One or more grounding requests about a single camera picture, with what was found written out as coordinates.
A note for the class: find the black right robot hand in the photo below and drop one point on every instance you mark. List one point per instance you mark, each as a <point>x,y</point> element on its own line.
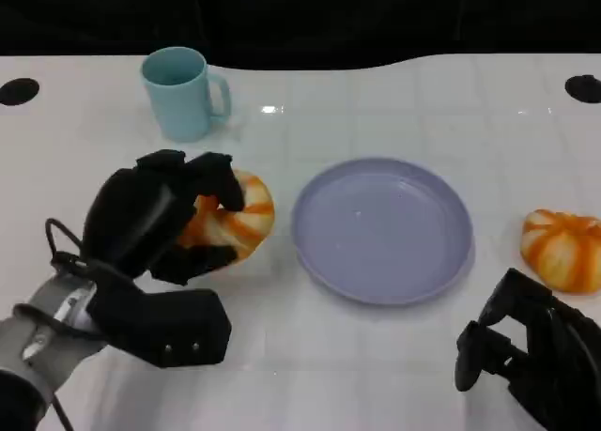
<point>554,356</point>

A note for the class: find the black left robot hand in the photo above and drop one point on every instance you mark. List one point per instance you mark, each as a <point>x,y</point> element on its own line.
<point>131,215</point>

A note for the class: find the orange white toy bread roll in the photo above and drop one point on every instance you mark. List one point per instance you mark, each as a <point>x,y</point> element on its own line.
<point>249,215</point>
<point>561,255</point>

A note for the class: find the pale green mug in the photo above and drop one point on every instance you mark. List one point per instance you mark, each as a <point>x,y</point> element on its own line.
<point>183,107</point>

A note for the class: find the lilac plate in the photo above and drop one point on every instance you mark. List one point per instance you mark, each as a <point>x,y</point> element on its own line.
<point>382,231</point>

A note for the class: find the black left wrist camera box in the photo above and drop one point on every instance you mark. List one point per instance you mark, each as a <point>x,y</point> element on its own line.
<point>174,323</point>

